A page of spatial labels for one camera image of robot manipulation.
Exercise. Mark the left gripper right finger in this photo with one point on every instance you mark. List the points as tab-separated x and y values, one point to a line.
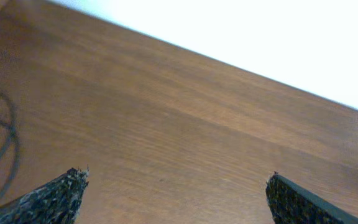
290	203

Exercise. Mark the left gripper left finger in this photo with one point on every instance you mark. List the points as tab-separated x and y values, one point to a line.
57	201

